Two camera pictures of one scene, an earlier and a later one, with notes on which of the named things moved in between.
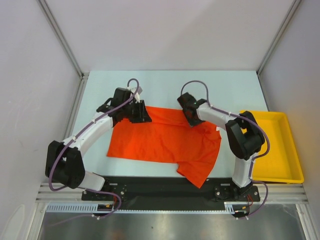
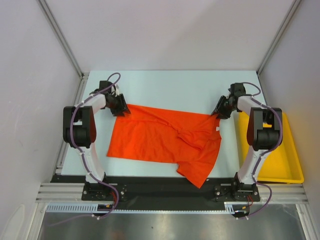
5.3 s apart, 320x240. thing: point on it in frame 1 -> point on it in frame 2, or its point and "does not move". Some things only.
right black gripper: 189,116 -> 223,108
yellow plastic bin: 282,164 does not move
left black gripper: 142,116 -> 122,107
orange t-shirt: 168,138 does not move
